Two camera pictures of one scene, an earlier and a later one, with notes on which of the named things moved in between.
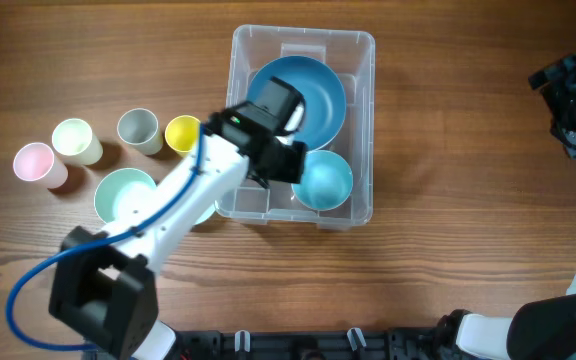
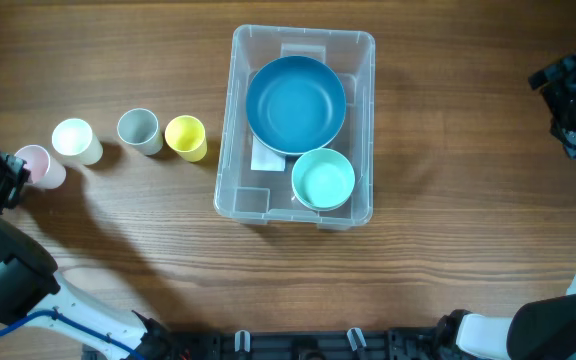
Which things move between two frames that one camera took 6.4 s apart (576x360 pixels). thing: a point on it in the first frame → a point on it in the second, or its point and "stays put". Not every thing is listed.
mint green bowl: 109,184 → 322,197
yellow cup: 181,134 stays put
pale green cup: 74,141 stays put
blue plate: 323,92 stays put
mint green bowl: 211,209 → 322,179
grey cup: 139,127 stays put
